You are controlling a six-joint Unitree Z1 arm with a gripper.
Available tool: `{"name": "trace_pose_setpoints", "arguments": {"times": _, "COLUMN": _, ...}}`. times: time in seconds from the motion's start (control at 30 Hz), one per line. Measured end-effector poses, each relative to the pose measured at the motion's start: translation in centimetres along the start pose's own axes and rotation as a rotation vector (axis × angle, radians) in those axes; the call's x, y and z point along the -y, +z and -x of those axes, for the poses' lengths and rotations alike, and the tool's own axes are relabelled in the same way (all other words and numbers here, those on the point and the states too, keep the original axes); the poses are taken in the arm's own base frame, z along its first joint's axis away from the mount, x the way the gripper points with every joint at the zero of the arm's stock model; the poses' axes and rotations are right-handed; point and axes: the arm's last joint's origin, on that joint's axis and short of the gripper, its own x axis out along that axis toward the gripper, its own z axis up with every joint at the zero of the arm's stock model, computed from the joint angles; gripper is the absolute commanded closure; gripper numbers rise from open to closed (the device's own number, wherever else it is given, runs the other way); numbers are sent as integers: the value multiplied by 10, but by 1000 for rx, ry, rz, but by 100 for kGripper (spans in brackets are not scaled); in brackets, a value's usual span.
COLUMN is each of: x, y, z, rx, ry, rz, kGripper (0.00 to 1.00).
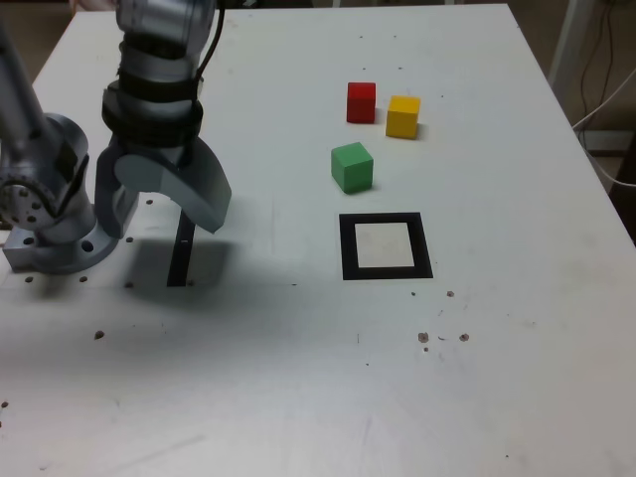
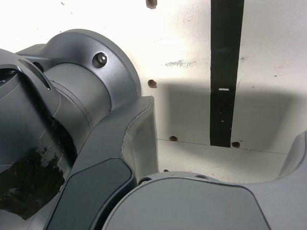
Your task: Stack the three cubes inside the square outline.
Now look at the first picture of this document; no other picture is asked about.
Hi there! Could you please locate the black tape square outline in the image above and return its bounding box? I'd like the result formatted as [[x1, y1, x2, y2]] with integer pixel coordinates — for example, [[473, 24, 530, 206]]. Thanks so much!
[[338, 212, 434, 281]]

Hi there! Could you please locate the red cube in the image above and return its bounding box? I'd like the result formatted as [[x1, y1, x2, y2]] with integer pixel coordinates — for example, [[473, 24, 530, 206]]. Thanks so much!
[[346, 81, 378, 124]]

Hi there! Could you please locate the white cable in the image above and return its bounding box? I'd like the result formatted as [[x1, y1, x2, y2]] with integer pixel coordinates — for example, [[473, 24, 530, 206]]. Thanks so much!
[[590, 151, 636, 189], [571, 65, 636, 129]]

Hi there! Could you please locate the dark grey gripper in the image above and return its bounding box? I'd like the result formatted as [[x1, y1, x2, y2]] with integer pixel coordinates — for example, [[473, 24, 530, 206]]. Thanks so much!
[[95, 134, 234, 239]]

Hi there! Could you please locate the black tape strip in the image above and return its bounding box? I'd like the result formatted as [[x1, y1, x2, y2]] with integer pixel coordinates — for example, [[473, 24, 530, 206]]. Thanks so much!
[[166, 207, 197, 288]]

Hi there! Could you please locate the white metal post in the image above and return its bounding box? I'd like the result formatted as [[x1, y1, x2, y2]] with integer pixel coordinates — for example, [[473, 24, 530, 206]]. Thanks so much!
[[548, 0, 597, 95]]

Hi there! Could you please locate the black box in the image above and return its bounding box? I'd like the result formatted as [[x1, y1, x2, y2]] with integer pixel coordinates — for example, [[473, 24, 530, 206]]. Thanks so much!
[[579, 127, 636, 154]]

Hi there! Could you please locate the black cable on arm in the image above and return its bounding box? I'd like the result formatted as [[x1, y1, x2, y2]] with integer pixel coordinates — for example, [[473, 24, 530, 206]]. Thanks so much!
[[186, 0, 228, 168]]

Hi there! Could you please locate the yellow cube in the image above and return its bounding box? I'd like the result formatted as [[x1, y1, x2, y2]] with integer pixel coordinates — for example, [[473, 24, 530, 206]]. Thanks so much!
[[385, 94, 422, 140]]

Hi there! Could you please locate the green cube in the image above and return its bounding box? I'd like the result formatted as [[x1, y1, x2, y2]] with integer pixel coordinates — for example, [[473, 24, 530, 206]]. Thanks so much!
[[330, 141, 375, 195]]

